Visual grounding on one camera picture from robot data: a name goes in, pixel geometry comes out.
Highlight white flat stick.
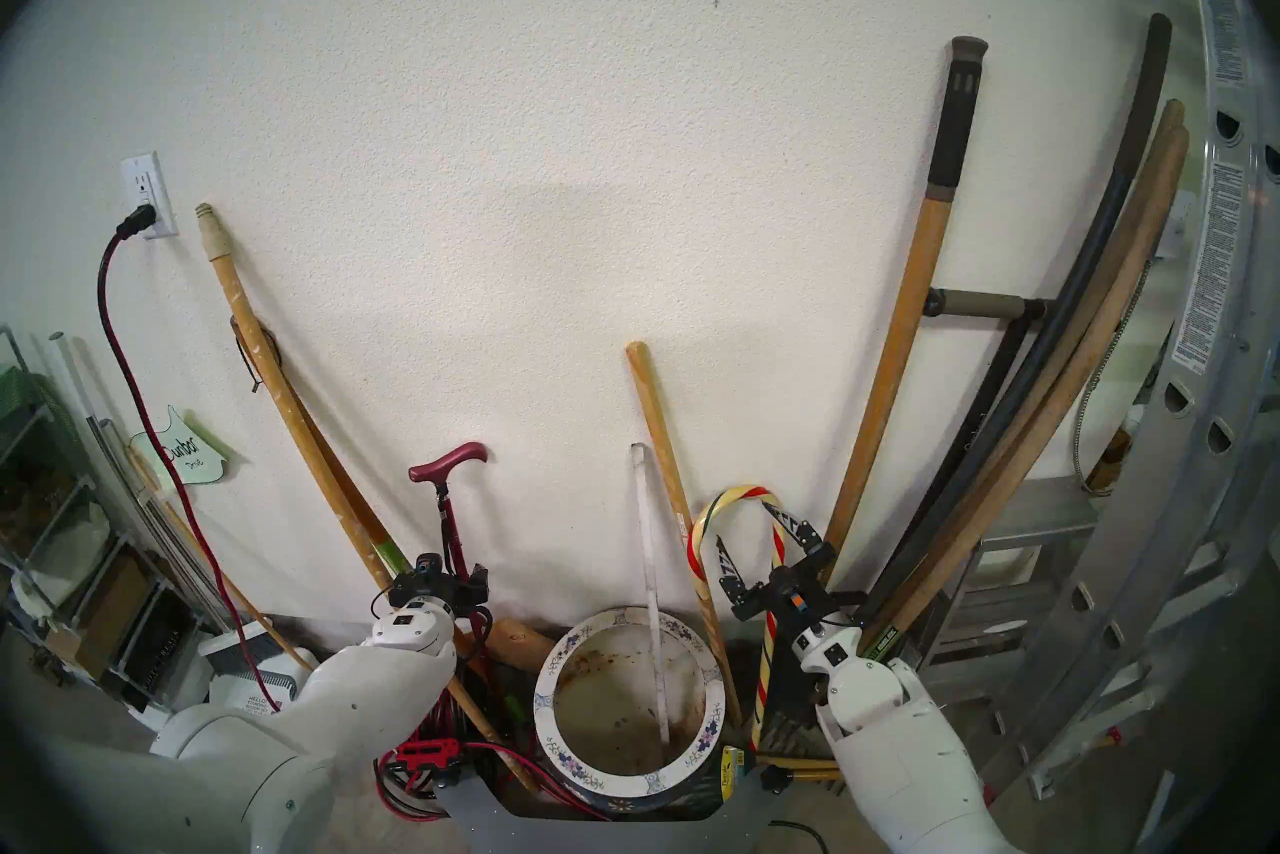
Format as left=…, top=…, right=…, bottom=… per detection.
left=630, top=444, right=673, bottom=743

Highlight red extension cord reel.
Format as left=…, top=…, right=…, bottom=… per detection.
left=375, top=652, right=611, bottom=823

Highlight black printed box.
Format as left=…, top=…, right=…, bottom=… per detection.
left=125, top=592, right=201, bottom=713

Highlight light wooden stick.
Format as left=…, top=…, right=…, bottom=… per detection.
left=626, top=342, right=747, bottom=729

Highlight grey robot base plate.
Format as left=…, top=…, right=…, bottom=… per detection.
left=440, top=777, right=881, bottom=854

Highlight curved wooden pole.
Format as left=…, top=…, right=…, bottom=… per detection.
left=870, top=100, right=1187, bottom=643
left=880, top=124, right=1191, bottom=658

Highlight white wall outlet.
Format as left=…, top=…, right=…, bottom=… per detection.
left=121, top=153, right=179, bottom=241

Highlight brown cardboard box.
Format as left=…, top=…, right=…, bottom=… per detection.
left=75, top=552, right=151, bottom=678

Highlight red black power cord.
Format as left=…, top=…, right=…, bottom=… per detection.
left=97, top=205, right=281, bottom=713

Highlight metal wire shelf rack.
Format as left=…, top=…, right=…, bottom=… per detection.
left=0, top=327, right=216, bottom=743

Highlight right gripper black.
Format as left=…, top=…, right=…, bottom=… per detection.
left=715, top=502, right=868, bottom=645

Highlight grey step ladder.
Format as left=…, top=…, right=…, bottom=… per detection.
left=920, top=474, right=1101, bottom=673

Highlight striped candy cane stick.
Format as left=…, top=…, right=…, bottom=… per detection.
left=687, top=484, right=788, bottom=751

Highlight aluminium extension ladder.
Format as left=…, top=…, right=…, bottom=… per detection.
left=985, top=0, right=1280, bottom=803

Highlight yellow handled tool black knob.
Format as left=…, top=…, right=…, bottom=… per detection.
left=758, top=755, right=841, bottom=795

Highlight black rake head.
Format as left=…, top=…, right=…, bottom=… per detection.
left=758, top=647, right=833, bottom=755

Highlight wooden handle black grip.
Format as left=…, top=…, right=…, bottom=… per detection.
left=825, top=37, right=989, bottom=553

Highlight grey metal rail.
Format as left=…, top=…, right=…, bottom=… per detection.
left=88, top=417, right=241, bottom=633

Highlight wooden broom handle threaded tip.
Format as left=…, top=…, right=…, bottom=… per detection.
left=195, top=204, right=541, bottom=793

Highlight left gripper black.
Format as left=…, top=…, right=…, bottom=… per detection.
left=388, top=552, right=492, bottom=613

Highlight bundle of long tool handles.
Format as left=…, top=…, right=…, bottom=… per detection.
left=860, top=14, right=1173, bottom=623

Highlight white floral ceramic pot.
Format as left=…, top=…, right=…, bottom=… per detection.
left=533, top=607, right=728, bottom=813

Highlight green handwritten sign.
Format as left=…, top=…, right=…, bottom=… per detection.
left=130, top=407, right=229, bottom=485

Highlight wooden board with hole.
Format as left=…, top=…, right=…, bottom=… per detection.
left=490, top=617, right=557, bottom=675

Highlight white plastic pipe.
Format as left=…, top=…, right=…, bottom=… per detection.
left=48, top=330, right=116, bottom=473

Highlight black tool olive crossbar handle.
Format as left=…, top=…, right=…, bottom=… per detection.
left=865, top=287, right=1051, bottom=608

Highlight pink metal walking cane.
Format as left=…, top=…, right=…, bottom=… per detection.
left=408, top=442, right=493, bottom=655

